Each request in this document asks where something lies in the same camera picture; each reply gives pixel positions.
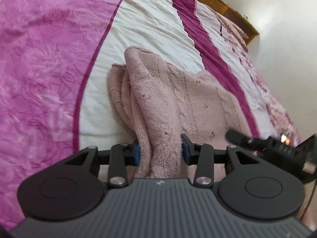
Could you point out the pink floral bedspread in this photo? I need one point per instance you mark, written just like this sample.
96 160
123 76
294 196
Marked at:
62 54

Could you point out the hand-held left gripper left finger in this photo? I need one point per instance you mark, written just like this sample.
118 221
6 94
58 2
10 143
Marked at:
135 153

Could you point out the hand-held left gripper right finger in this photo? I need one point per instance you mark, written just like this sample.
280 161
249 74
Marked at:
184 150

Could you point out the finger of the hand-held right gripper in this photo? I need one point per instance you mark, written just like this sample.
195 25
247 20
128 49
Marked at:
242 140

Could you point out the pink crochet blanket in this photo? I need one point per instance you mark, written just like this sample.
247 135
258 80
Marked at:
232 29

